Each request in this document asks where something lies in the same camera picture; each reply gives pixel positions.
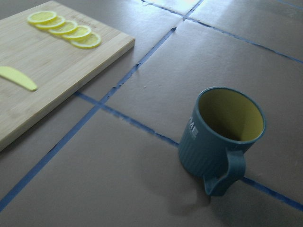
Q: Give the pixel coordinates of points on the teal ribbed mug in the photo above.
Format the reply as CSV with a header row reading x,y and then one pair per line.
x,y
224,124

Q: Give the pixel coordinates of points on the wooden cutting board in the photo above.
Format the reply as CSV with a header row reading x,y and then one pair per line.
x,y
57,67

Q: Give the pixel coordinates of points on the yellow plastic knife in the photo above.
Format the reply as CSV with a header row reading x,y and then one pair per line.
x,y
17,77

